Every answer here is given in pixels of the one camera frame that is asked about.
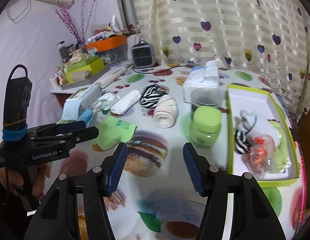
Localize green cleaning cloth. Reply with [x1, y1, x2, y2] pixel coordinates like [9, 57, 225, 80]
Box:
[92, 116, 137, 152]

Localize black white striped sock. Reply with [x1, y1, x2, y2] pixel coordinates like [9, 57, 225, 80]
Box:
[234, 121, 251, 154]

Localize crinkly plastic snack bag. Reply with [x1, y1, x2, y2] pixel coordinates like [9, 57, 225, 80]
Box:
[242, 134, 275, 180]

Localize green rabbit towel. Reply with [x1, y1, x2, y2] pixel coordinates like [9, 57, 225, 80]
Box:
[267, 121, 291, 174]

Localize blue face mask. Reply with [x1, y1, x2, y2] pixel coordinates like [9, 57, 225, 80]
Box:
[77, 109, 93, 127]

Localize grey white sock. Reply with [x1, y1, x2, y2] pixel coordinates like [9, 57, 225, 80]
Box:
[237, 110, 279, 146]

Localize person's left hand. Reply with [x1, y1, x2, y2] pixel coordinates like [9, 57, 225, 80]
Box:
[0, 164, 51, 198]

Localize white knotted cloth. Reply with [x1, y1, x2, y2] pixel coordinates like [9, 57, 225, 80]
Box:
[92, 92, 120, 119]

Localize wet wipes pack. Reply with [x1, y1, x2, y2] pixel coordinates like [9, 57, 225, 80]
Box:
[62, 86, 102, 121]

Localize chevron patterned tray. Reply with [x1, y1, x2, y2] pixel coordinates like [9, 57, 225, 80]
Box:
[60, 66, 110, 90]

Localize white rolled towel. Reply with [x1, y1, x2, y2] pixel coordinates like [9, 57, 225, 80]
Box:
[111, 90, 141, 115]

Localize green cardboard box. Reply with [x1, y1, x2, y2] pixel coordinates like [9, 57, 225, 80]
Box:
[66, 56, 105, 83]

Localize green cream jar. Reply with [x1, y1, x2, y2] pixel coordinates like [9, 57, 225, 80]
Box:
[190, 106, 222, 148]

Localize white green-rimmed tray box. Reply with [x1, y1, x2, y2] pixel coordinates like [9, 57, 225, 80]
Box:
[226, 85, 300, 187]

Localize rolled black white sock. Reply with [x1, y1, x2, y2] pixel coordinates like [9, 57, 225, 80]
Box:
[139, 84, 167, 109]

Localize cream rolled sock red stripe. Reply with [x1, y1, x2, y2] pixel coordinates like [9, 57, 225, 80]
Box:
[153, 94, 178, 128]

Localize clear lidded dark jar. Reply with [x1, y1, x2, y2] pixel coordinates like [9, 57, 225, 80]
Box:
[191, 88, 223, 113]

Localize pink hoop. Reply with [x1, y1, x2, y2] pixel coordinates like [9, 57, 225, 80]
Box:
[289, 119, 308, 230]

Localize purple dried flower branches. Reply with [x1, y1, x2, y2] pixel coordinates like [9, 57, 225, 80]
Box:
[55, 0, 97, 44]

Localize orange plastic bin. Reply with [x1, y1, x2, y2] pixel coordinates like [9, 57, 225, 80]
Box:
[86, 35, 127, 52]

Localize grey mini heater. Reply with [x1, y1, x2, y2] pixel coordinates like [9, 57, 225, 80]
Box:
[131, 40, 155, 69]

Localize white tissue pack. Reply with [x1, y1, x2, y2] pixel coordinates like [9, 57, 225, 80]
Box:
[182, 60, 219, 103]

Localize heart patterned curtain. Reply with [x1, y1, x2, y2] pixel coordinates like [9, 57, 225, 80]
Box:
[128, 0, 310, 116]

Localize black left camera box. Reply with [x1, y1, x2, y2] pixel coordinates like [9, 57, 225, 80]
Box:
[2, 64, 32, 141]

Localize black heater cable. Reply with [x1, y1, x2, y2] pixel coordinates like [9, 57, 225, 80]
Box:
[132, 64, 196, 75]

